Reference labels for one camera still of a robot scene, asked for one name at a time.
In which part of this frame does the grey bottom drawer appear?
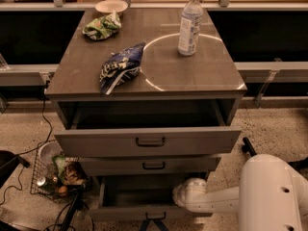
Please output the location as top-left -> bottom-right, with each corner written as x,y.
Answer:
90,173 -> 209,221

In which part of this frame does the grey drawer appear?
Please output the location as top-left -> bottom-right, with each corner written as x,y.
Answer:
79,155 -> 220,176
90,173 -> 209,221
55,126 -> 241,158

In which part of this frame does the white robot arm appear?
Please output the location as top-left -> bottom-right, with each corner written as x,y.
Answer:
172,154 -> 308,231

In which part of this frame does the grey drawer cabinet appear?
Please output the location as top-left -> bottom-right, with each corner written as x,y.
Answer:
46,8 -> 246,124

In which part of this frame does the grey middle drawer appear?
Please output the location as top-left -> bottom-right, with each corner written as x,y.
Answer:
79,155 -> 220,176

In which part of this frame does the grey top drawer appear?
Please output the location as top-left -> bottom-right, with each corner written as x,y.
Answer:
55,126 -> 241,158

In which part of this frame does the blue chip bag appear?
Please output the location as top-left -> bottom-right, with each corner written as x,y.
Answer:
99,42 -> 145,95

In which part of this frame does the green chip bag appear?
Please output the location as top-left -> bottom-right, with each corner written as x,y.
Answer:
82,11 -> 121,41

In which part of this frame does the clear plastic water bottle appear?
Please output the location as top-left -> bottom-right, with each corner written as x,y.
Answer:
178,0 -> 203,56

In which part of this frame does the snack bag in basket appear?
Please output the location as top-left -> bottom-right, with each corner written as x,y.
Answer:
52,155 -> 87,186

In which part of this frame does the white bowl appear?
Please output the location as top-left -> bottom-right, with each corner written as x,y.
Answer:
95,0 -> 128,15

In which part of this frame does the black tripod leg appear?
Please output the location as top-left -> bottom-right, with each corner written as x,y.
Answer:
59,187 -> 85,231

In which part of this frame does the metal soda can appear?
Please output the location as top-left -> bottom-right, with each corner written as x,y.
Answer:
37,176 -> 53,191

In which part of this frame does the black stand base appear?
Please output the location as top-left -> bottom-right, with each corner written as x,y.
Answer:
242,137 -> 308,171

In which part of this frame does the black cable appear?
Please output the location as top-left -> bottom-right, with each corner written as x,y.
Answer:
0,80 -> 54,207

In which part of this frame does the wire basket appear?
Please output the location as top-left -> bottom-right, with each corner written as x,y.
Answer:
30,151 -> 91,200

